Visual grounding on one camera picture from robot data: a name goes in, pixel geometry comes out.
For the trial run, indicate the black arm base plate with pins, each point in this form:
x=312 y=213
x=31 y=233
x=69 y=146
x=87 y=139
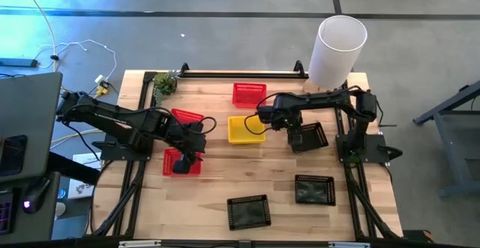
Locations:
x=377 y=143
x=112 y=152

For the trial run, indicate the small green potted plant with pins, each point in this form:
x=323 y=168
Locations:
x=165 y=84

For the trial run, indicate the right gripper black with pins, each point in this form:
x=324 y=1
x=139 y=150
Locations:
x=290 y=121

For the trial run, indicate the black computer mouse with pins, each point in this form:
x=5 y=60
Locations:
x=33 y=197

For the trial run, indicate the white metal bracket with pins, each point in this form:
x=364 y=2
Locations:
x=138 y=244
x=348 y=245

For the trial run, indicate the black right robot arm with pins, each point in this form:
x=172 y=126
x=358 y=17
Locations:
x=322 y=99

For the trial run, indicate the grey keyboard tray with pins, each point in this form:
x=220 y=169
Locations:
x=47 y=225

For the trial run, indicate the backlit computer keyboard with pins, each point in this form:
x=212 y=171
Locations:
x=5 y=214

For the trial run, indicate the black table edge bar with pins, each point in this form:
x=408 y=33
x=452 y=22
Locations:
x=187 y=245

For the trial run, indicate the black plastic basket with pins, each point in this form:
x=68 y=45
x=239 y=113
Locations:
x=313 y=135
x=248 y=213
x=315 y=190

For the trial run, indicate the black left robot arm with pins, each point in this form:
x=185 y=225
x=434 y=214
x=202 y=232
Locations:
x=112 y=118

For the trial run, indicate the dark tablet screen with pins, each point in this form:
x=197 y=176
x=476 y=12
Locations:
x=13 y=154

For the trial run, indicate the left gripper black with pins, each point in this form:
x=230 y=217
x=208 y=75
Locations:
x=189 y=139

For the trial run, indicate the blue-grey metal table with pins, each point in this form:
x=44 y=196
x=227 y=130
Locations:
x=450 y=143

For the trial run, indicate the black desk beam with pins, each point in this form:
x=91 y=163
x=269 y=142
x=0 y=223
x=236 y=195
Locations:
x=75 y=168

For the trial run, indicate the white printed box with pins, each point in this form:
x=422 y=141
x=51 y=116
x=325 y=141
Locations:
x=80 y=190

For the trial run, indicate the black power strip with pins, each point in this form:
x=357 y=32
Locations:
x=18 y=62

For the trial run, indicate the red plastic basket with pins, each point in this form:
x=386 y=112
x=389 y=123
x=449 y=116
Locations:
x=168 y=162
x=249 y=95
x=185 y=115

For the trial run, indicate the black horizontal frame rail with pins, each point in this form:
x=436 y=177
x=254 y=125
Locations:
x=243 y=75

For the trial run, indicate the white cylindrical table lamp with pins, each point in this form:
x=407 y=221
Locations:
x=335 y=53

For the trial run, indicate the white power adapter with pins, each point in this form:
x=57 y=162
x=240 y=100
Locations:
x=100 y=79

